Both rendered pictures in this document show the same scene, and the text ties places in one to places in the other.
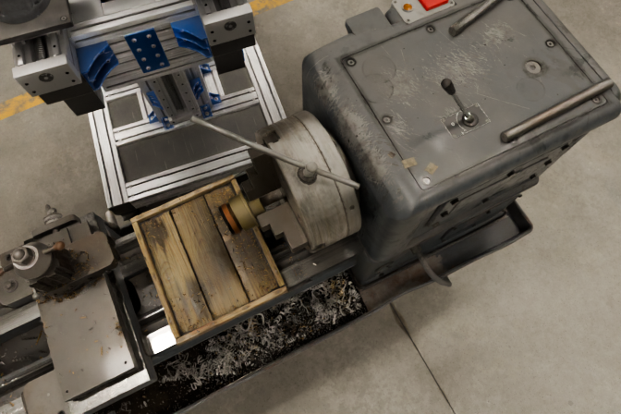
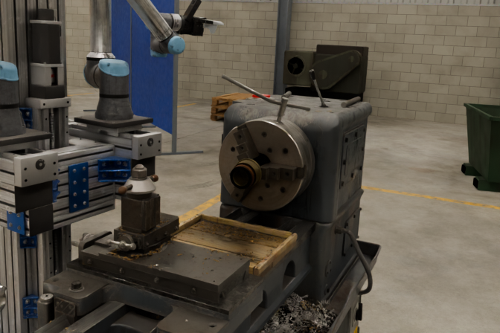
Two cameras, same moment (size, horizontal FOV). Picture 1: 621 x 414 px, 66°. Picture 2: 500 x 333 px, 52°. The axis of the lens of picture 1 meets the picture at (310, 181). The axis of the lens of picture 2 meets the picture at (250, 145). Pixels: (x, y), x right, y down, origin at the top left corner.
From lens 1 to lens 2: 1.58 m
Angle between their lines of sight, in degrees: 61
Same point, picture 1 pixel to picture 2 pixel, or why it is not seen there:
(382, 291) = (337, 305)
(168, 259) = not seen: hidden behind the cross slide
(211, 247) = (222, 240)
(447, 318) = not seen: outside the picture
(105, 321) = (199, 251)
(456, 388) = not seen: outside the picture
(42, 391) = (178, 322)
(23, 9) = (18, 124)
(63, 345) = (180, 267)
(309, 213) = (292, 136)
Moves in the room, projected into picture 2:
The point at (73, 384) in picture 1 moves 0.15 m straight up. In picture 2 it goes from (214, 277) to (216, 213)
